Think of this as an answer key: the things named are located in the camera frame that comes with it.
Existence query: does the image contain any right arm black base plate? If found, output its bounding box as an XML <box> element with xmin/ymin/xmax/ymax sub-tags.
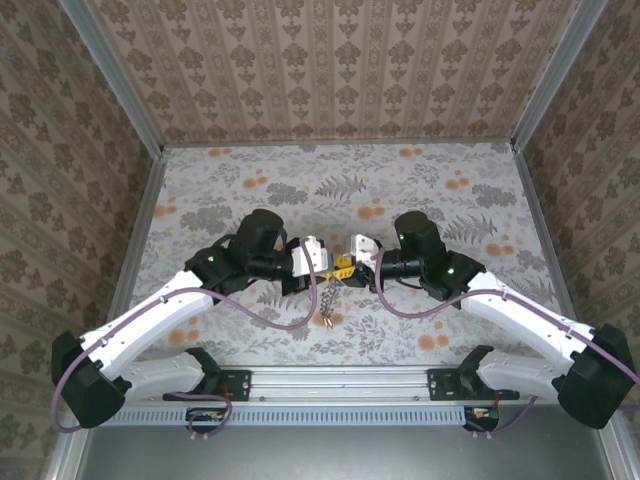
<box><xmin>427</xmin><ymin>368</ymin><xmax>521</xmax><ymax>401</ymax></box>

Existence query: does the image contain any aluminium frame post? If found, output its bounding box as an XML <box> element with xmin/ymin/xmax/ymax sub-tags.
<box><xmin>509</xmin><ymin>0</ymin><xmax>609</xmax><ymax>151</ymax></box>
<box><xmin>57</xmin><ymin>0</ymin><xmax>166</xmax><ymax>154</ymax></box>

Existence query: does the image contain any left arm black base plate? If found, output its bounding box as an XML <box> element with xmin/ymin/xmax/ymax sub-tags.
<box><xmin>162</xmin><ymin>368</ymin><xmax>251</xmax><ymax>404</ymax></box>

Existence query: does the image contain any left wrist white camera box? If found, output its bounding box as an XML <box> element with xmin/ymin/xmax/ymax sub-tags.
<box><xmin>290</xmin><ymin>234</ymin><xmax>334</xmax><ymax>277</ymax></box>

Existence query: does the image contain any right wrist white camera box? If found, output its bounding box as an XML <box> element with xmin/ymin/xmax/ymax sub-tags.
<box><xmin>348</xmin><ymin>233</ymin><xmax>384</xmax><ymax>266</ymax></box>

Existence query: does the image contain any grey metal sheet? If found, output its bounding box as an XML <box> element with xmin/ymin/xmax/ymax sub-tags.
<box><xmin>74</xmin><ymin>424</ymin><xmax>616</xmax><ymax>480</ymax></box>

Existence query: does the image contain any metal keyring chain of rings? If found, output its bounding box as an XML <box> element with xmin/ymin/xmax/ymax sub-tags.
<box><xmin>317</xmin><ymin>277</ymin><xmax>344</xmax><ymax>329</ymax></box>

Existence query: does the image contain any aluminium table side rail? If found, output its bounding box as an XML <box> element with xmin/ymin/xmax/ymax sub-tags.
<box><xmin>514</xmin><ymin>147</ymin><xmax>591</xmax><ymax>364</ymax></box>
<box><xmin>94</xmin><ymin>149</ymin><xmax>169</xmax><ymax>366</ymax></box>

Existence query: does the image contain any aluminium mounting rail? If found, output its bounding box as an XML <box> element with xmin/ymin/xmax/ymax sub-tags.
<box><xmin>74</xmin><ymin>364</ymin><xmax>614</xmax><ymax>401</ymax></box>

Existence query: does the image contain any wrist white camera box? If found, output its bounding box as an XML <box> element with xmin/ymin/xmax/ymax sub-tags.
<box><xmin>348</xmin><ymin>233</ymin><xmax>384</xmax><ymax>266</ymax></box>
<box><xmin>290</xmin><ymin>234</ymin><xmax>334</xmax><ymax>277</ymax></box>

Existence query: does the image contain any slotted white cable duct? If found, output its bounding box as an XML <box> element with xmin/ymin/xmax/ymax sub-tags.
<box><xmin>114</xmin><ymin>405</ymin><xmax>469</xmax><ymax>426</ymax></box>

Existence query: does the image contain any black connector board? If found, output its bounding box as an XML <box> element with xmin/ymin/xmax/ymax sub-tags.
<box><xmin>185</xmin><ymin>407</ymin><xmax>227</xmax><ymax>434</ymax></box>
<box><xmin>462</xmin><ymin>405</ymin><xmax>501</xmax><ymax>432</ymax></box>

